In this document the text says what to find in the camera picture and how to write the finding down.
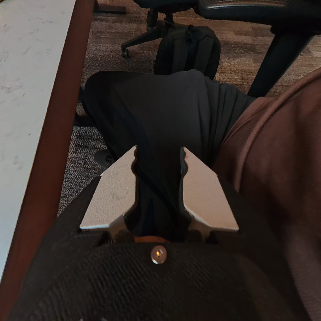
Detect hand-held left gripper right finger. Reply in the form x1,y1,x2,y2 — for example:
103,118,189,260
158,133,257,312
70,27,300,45
180,146,240,237

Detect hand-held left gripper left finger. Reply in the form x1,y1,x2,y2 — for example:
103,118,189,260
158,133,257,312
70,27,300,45
80,145,139,239

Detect grey desk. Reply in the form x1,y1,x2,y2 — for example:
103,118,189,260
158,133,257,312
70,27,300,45
0,0,96,321

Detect black round caster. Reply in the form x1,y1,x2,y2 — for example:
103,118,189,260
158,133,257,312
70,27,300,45
93,150,118,169

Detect person's brown sweater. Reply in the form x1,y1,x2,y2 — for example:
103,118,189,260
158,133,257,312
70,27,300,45
213,68,321,321

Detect person's black pants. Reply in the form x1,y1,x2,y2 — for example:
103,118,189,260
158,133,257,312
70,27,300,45
83,69,256,241

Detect black backpack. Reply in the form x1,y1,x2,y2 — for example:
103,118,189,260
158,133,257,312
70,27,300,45
153,25,221,80

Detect black office chair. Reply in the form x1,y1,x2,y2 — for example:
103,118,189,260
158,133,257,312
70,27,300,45
198,0,321,98
121,0,201,59

